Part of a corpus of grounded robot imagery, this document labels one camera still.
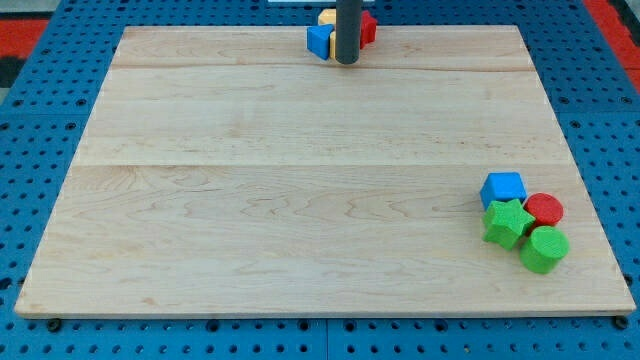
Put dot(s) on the red star block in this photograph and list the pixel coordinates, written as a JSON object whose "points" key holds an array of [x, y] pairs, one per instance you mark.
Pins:
{"points": [[368, 29]]}

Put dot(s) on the green star block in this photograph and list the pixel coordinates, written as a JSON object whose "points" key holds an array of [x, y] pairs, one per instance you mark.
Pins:
{"points": [[506, 222]]}

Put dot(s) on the wooden board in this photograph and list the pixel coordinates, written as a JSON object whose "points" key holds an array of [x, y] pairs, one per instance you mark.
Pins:
{"points": [[228, 172]]}

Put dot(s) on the yellow block behind effector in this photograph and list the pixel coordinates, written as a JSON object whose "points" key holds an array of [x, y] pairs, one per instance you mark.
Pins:
{"points": [[332, 45]]}

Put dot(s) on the blue triangle block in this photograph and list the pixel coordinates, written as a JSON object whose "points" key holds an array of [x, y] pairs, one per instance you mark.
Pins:
{"points": [[318, 40]]}

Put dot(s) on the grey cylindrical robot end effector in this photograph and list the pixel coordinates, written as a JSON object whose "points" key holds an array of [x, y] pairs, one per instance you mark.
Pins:
{"points": [[348, 23]]}

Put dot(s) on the blue cube block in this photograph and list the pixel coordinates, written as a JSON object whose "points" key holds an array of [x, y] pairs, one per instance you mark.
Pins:
{"points": [[503, 187]]}

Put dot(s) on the red cylinder block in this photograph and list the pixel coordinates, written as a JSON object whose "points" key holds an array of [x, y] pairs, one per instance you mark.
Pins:
{"points": [[545, 208]]}

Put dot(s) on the green cylinder block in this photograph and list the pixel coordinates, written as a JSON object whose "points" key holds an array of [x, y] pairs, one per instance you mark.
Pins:
{"points": [[546, 247]]}

